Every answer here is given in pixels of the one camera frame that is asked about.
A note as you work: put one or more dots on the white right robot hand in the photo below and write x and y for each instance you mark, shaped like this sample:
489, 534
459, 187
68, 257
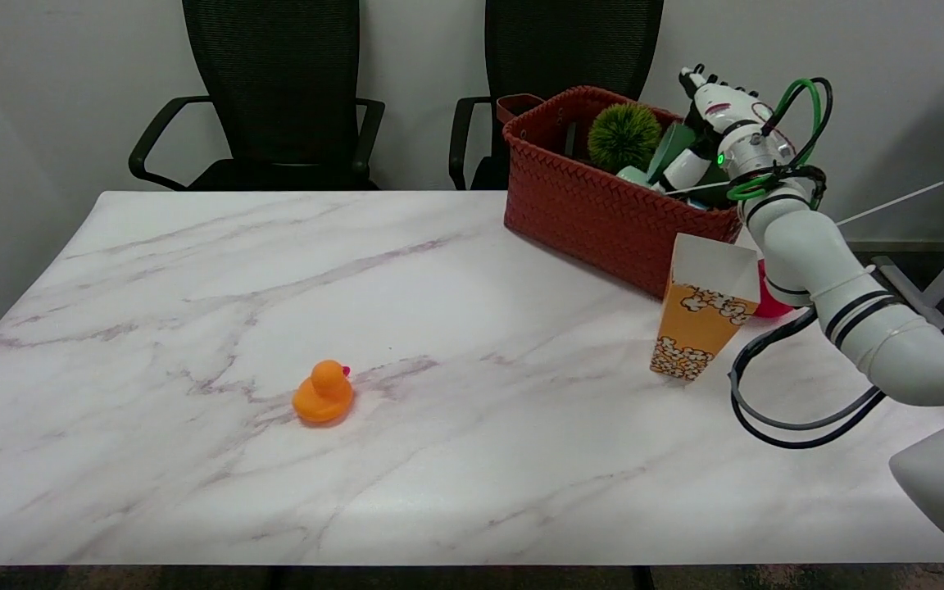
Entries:
714, 123

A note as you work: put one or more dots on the green mug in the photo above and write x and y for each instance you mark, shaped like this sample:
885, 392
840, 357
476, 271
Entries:
670, 152

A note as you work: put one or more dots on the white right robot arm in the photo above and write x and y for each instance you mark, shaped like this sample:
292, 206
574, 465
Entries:
865, 328

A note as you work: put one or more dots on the red woven basket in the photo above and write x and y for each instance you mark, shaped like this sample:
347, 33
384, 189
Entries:
603, 213

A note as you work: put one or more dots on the green spiky ball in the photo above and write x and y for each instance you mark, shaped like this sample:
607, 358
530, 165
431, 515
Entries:
624, 138

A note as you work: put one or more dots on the mint green box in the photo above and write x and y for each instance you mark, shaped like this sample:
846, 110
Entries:
634, 175

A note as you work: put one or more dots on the black mesh office chair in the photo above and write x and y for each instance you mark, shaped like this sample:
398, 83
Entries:
554, 57
275, 98

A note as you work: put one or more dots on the pink toy fruit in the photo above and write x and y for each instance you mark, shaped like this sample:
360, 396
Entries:
769, 305

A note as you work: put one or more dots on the orange popcorn box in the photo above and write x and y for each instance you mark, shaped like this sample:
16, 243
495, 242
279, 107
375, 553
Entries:
705, 315

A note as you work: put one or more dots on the orange rubber duck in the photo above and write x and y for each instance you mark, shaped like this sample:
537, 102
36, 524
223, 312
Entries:
324, 395

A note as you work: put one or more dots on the white desk frame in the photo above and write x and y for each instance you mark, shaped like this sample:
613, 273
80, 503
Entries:
943, 279

